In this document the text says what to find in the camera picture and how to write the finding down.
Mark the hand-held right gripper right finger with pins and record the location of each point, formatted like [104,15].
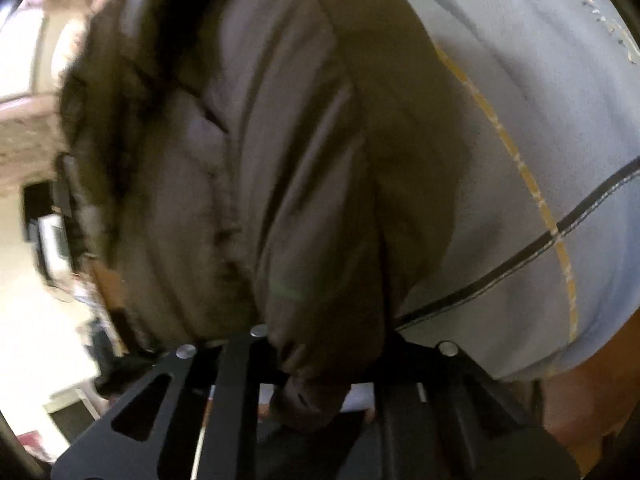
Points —
[450,410]

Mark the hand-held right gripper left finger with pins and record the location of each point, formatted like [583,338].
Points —
[240,385]

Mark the olive green hooded puffer jacket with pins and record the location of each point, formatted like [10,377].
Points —
[280,160]

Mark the black computer monitor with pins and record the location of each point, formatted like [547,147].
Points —
[42,210]

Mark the blue plaid blanket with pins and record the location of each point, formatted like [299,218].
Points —
[540,135]

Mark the beige lace curtain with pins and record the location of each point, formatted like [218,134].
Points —
[25,130]

